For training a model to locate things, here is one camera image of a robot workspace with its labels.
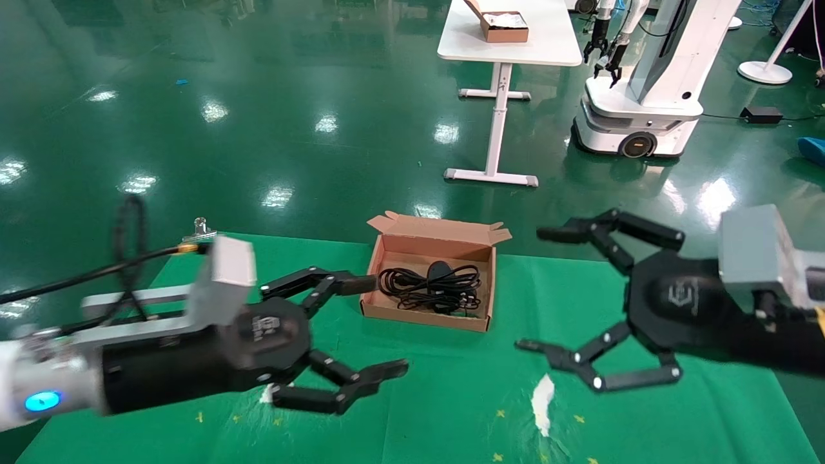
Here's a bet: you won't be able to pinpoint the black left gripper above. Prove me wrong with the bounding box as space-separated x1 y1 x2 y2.
102 266 410 415

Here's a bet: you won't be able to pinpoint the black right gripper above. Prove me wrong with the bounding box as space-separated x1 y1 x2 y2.
514 208 825 392

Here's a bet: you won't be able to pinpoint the open brown cardboard box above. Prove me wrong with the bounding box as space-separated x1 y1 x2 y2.
360 211 513 333

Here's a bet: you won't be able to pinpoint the small brown cardboard box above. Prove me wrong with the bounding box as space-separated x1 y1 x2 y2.
464 0 530 43

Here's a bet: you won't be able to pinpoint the green tablecloth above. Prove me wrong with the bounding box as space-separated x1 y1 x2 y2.
16 231 819 464

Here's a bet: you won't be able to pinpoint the white wheeled robot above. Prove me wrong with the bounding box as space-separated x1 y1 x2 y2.
572 0 743 159

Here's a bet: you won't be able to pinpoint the black power adapter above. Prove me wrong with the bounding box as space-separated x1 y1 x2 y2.
741 106 784 124

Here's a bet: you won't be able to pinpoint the blue object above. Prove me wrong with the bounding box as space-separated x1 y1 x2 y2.
798 137 825 168

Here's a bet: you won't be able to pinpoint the white desk with legs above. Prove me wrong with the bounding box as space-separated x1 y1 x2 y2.
438 0 584 188

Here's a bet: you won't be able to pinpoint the white floor stand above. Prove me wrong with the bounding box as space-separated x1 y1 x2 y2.
738 0 814 84

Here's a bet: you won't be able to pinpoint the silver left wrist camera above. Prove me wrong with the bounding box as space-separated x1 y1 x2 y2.
82 235 257 345

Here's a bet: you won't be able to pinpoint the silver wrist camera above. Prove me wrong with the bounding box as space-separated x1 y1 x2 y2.
82 235 257 345
719 205 825 310

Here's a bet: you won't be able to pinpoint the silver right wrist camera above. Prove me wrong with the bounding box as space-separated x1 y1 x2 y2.
719 205 825 310

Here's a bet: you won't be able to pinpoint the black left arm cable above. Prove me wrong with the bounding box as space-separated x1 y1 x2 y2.
0 193 202 323

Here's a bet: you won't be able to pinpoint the thin black floor cable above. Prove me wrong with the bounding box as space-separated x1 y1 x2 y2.
701 113 825 123

